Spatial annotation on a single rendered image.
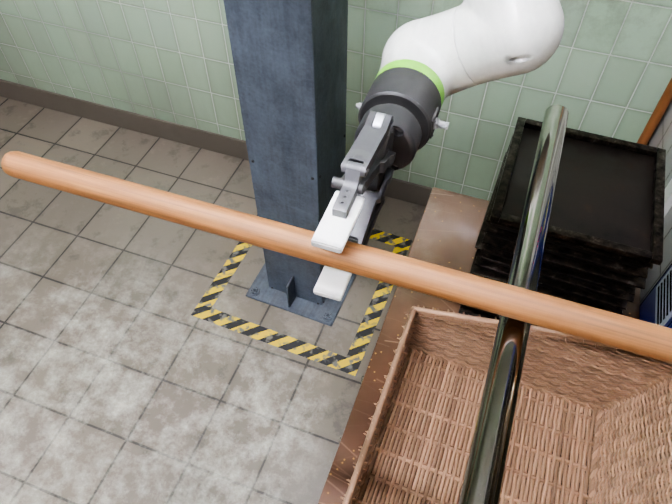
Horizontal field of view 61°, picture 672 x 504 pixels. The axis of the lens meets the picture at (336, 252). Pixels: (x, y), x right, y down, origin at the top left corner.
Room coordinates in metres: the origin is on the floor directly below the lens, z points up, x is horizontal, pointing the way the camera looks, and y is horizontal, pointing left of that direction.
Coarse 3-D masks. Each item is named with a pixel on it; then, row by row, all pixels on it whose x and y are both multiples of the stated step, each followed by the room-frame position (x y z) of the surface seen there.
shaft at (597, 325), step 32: (32, 160) 0.47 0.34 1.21; (96, 192) 0.43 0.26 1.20; (128, 192) 0.43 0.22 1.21; (160, 192) 0.43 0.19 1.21; (192, 224) 0.39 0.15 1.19; (224, 224) 0.38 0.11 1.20; (256, 224) 0.38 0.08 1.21; (320, 256) 0.35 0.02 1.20; (352, 256) 0.34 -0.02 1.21; (384, 256) 0.34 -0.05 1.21; (416, 288) 0.31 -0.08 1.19; (448, 288) 0.30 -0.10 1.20; (480, 288) 0.30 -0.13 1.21; (512, 288) 0.30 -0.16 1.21; (544, 320) 0.27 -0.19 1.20; (576, 320) 0.27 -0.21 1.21; (608, 320) 0.27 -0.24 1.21; (640, 320) 0.27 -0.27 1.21; (640, 352) 0.24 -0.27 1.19
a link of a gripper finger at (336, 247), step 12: (336, 192) 0.40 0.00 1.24; (360, 204) 0.38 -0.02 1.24; (324, 216) 0.36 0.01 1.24; (348, 216) 0.36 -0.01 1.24; (324, 228) 0.35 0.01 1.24; (336, 228) 0.35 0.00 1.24; (348, 228) 0.35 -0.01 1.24; (312, 240) 0.34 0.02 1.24; (324, 240) 0.34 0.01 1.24; (336, 240) 0.34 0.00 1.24; (336, 252) 0.33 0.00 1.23
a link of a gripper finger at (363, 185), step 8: (392, 152) 0.48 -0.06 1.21; (376, 160) 0.46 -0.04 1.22; (384, 160) 0.46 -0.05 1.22; (392, 160) 0.47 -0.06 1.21; (376, 168) 0.44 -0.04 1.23; (384, 168) 0.45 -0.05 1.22; (344, 176) 0.41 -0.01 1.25; (368, 176) 0.41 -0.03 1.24; (336, 184) 0.40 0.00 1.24; (360, 184) 0.40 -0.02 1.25; (368, 184) 0.41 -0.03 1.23; (360, 192) 0.39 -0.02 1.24
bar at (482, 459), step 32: (544, 128) 0.57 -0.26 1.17; (544, 160) 0.51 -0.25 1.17; (544, 192) 0.46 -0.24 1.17; (544, 224) 0.41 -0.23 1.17; (512, 320) 0.29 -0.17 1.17; (512, 352) 0.25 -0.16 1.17; (512, 384) 0.22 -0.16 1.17; (480, 416) 0.20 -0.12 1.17; (512, 416) 0.20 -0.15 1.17; (480, 448) 0.17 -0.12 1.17; (480, 480) 0.14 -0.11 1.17
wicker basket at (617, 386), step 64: (448, 320) 0.55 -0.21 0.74; (384, 384) 0.43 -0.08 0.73; (448, 384) 0.50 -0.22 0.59; (576, 384) 0.47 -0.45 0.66; (640, 384) 0.44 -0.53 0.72; (384, 448) 0.37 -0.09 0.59; (448, 448) 0.37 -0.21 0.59; (512, 448) 0.37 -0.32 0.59; (576, 448) 0.37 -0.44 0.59; (640, 448) 0.33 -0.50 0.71
